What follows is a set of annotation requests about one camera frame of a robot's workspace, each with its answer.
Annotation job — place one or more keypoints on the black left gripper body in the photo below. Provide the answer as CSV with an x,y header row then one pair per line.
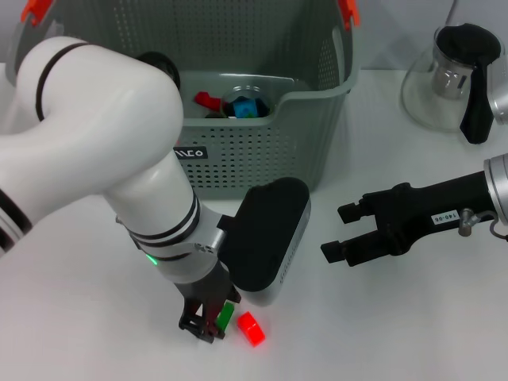
x,y
206,289

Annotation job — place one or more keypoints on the glass teacup black sleeve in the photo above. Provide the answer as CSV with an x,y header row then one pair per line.
x,y
246,93
164,65

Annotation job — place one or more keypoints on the green toy brick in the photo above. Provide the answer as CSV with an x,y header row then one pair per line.
x,y
227,315

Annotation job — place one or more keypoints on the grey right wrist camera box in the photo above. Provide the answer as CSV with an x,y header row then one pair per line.
x,y
500,95

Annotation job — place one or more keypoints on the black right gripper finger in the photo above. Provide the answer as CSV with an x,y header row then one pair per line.
x,y
355,212
357,250

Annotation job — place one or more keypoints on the grey perforated storage basket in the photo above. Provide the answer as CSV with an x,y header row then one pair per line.
x,y
278,151

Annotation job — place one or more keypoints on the blue square toy plate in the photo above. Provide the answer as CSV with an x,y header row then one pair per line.
x,y
242,109

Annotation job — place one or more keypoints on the dark red long brick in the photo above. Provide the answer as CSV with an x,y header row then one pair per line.
x,y
206,100

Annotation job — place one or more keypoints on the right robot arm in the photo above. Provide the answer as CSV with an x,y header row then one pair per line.
x,y
498,186

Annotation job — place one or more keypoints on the orange red slope brick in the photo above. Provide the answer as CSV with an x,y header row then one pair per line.
x,y
252,329

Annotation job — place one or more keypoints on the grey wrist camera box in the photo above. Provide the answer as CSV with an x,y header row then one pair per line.
x,y
266,238
500,95

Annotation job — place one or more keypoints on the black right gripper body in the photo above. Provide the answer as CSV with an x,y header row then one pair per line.
x,y
428,214

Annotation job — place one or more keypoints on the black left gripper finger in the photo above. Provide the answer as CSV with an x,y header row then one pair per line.
x,y
192,321
212,325

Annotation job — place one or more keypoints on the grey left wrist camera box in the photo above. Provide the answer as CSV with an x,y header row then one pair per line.
x,y
266,238

